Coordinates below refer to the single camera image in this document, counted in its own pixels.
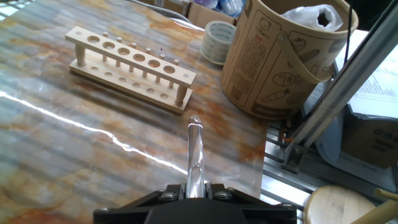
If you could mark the grey metal frame bar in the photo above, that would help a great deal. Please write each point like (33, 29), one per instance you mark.
(339, 93)

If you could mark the white paper sheets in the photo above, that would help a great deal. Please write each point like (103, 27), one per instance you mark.
(379, 87)

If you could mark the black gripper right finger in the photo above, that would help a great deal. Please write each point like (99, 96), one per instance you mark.
(270, 214)

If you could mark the white plastic bag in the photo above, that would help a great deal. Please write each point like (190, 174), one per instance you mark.
(303, 17)

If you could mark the cardboard box black print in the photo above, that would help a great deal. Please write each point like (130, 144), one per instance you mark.
(373, 143)

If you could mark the wooden mug tree stand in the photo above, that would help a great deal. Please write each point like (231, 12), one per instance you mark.
(332, 208)

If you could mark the clear glass test tube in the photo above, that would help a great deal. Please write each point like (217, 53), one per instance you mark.
(195, 155)

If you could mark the wooden test tube rack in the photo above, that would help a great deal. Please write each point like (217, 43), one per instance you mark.
(124, 79)

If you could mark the pale grey blue container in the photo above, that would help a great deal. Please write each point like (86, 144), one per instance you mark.
(329, 143)

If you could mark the blue plastic bag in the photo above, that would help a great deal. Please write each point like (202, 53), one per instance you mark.
(230, 6)

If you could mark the grey tape roll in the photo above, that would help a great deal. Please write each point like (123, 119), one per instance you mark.
(214, 46)

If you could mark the printed beige paper bucket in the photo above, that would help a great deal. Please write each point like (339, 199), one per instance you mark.
(264, 71)

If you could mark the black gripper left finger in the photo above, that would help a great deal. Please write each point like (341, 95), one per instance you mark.
(124, 214)

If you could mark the orange marble pattern mat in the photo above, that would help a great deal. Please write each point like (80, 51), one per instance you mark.
(77, 140)

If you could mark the plain brown cardboard box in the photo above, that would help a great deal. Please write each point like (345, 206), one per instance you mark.
(205, 15)

